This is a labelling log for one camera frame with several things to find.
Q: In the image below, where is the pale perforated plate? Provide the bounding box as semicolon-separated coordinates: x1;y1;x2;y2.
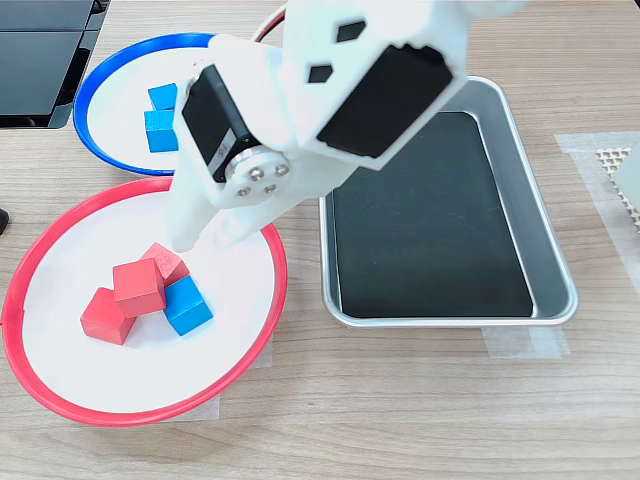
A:
594;144;640;234

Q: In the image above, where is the red and white cable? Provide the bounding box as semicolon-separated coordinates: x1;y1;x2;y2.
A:
249;4;291;46

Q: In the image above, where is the steel tray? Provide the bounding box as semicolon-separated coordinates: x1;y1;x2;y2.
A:
318;74;580;330

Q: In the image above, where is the blue cube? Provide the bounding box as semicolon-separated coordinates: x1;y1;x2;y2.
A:
163;275;215;337
143;109;181;154
147;82;179;111

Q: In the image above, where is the blue-rimmed white plate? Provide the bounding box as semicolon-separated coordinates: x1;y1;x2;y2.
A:
73;33;224;177

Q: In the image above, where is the clear tape strip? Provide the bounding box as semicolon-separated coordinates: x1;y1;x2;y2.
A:
252;339;274;371
482;324;571;359
554;130;640;291
149;392;221;424

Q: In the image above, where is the black flat electronic device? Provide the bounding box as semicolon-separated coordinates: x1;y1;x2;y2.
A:
0;0;112;130

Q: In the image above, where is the black mat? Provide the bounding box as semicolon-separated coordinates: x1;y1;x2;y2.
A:
331;110;534;320

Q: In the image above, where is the red-rimmed white plate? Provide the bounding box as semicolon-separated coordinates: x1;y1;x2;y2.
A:
1;175;289;427

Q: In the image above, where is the red cube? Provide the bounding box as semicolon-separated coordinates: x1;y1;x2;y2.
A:
80;287;138;346
112;258;168;319
138;242;191;286

